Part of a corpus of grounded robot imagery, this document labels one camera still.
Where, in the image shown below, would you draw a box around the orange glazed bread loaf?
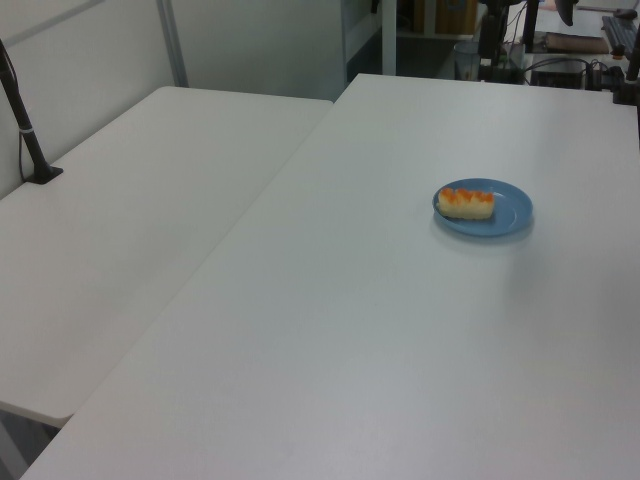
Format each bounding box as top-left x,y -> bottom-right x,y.
437,187 -> 496,221

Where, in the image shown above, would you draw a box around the blue round plate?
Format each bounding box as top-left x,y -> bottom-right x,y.
432,177 -> 535,237

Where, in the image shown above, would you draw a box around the white adjacent table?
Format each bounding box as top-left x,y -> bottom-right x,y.
0,85 -> 335,429

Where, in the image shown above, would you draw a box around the translucent plastic cup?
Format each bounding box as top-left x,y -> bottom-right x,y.
453,42 -> 480,80

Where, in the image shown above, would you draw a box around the yellow binders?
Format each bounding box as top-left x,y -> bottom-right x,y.
412,0 -> 479,36

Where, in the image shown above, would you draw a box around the black monitor stand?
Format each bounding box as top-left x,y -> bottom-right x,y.
477,0 -> 524,84

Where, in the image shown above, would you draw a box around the black electronics box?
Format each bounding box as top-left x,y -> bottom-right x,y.
529,59 -> 589,89

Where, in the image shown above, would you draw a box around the thin black upright pole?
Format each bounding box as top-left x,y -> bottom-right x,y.
522,0 -> 541,54

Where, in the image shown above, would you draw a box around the brown flat box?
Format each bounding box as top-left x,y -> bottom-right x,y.
544,32 -> 609,54

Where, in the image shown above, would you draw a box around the black clamp with pole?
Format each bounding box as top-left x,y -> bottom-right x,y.
612,42 -> 640,106

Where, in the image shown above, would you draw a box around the black keyboard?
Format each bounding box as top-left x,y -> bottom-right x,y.
601,14 -> 640,59

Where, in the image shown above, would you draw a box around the white shelf frame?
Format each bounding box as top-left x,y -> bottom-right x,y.
342,0 -> 401,84

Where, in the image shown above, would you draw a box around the grey metal partition post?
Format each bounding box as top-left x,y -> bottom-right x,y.
155,0 -> 190,89

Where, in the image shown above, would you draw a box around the black camera pole with base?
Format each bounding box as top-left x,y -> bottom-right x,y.
0,38 -> 65,186

